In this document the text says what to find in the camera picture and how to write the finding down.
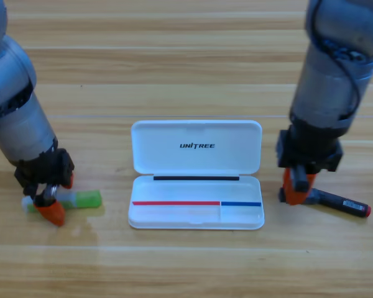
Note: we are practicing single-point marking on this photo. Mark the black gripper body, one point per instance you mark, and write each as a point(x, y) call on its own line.
point(311, 149)
point(45, 170)

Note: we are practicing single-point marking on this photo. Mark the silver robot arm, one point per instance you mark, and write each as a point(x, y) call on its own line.
point(329, 77)
point(15, 118)

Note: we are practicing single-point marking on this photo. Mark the green glue stick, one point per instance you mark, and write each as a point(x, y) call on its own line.
point(85, 199)

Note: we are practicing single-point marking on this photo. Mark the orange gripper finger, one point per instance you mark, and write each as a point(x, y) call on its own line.
point(53, 212)
point(298, 197)
point(67, 181)

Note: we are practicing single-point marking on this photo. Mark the black marker with red cap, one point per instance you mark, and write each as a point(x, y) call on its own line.
point(342, 202)

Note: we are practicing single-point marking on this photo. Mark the white Unitree pencil case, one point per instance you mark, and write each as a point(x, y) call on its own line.
point(199, 192)

